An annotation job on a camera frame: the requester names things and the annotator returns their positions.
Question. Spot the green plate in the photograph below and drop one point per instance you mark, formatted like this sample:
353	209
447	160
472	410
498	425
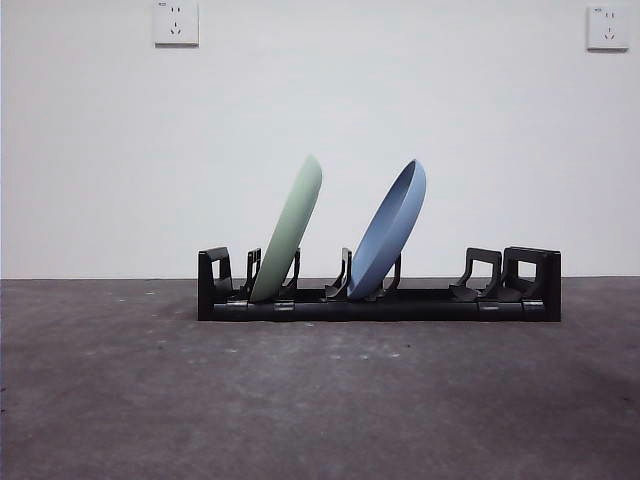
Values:
290	225

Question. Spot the blue plate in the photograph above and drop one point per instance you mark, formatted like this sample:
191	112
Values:
385	240

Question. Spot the black plate rack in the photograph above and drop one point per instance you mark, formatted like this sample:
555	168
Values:
425	310

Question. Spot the white wall socket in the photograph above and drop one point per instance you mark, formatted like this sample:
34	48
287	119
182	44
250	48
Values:
175	25
607	30

